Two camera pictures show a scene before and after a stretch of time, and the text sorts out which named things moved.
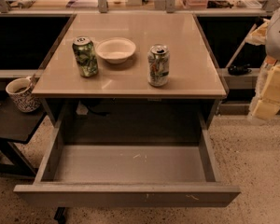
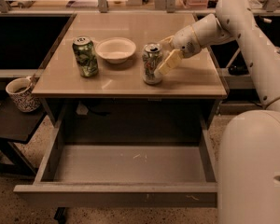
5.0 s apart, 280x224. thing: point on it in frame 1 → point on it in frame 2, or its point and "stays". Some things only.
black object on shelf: [239, 70] stays
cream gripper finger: [265, 109] → [167, 38]
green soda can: [86, 56] stays
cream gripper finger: [277, 87] → [171, 61]
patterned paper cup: [21, 95] stays
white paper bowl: [115, 49] stays
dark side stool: [9, 126] stays
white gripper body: [278, 36] → [184, 43]
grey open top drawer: [127, 175] stays
